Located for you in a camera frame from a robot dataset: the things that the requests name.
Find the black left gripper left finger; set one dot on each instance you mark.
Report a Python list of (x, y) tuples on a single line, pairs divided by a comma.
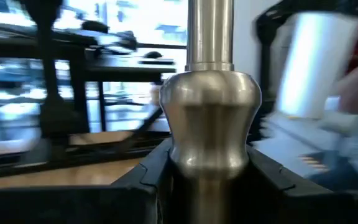
[(73, 207)]

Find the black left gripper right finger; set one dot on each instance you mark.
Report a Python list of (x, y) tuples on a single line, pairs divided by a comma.
[(306, 208)]

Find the stainless steel bottle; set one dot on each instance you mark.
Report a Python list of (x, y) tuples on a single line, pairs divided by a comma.
[(210, 124)]

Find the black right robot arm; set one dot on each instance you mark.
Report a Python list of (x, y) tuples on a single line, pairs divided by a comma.
[(54, 115)]

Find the white cylinder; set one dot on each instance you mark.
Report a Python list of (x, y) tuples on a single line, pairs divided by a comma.
[(315, 62)]

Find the black desk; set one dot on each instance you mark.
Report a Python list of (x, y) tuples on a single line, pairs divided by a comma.
[(120, 67)]

